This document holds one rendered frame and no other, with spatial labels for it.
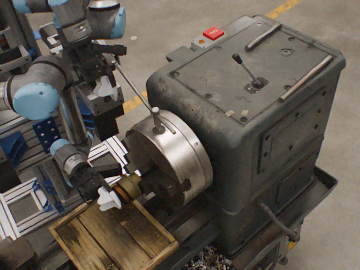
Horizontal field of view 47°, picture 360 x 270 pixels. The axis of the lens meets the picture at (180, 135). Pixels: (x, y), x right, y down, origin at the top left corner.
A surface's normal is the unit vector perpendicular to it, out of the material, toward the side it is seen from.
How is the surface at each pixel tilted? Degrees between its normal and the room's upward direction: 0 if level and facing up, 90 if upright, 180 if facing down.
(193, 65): 0
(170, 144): 24
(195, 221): 0
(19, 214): 0
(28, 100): 90
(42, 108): 89
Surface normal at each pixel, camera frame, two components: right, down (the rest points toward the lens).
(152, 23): -0.07, -0.68
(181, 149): 0.32, -0.25
